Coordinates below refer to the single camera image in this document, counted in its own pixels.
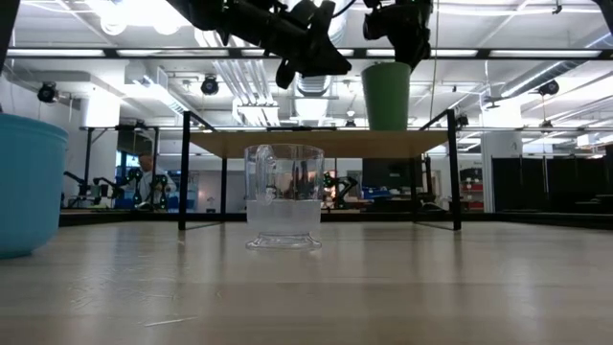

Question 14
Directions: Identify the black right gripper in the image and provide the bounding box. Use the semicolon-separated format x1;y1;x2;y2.
362;0;435;73

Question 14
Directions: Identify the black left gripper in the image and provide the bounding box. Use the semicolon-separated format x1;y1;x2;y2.
217;0;353;90

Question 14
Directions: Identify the green plastic cup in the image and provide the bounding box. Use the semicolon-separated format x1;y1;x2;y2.
360;60;413;132

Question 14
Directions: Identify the clear plastic mug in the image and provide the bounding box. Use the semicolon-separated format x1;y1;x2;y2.
243;143;326;252

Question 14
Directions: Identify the blue plastic mug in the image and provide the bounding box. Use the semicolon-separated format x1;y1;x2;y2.
0;112;70;261

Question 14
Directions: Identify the wooden shelf with black legs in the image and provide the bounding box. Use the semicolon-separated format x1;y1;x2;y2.
177;108;464;232

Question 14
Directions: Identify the black monitor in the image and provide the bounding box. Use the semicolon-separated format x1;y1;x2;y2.
361;158;423;190

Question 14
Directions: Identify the red storage rack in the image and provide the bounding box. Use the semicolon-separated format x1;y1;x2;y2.
458;166;485;213

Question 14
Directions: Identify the black room partition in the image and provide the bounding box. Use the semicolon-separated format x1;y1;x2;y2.
491;143;613;215

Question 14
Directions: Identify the person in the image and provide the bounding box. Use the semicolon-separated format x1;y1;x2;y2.
136;152;178;212

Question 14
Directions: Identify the silver ventilation duct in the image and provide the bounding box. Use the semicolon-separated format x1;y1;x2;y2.
294;18;353;100

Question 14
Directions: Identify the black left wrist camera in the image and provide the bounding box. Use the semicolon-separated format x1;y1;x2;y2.
289;0;337;37

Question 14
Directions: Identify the black ceiling camera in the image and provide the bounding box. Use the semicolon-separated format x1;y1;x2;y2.
36;80;59;104
199;74;220;97
537;79;561;98

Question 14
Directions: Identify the black overhead frame light bar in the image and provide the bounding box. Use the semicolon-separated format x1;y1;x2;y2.
3;46;613;61

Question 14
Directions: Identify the black table edge rail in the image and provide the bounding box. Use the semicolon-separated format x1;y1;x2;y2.
58;211;613;231

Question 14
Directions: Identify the black frame post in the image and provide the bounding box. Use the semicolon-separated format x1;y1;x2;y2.
0;0;22;74

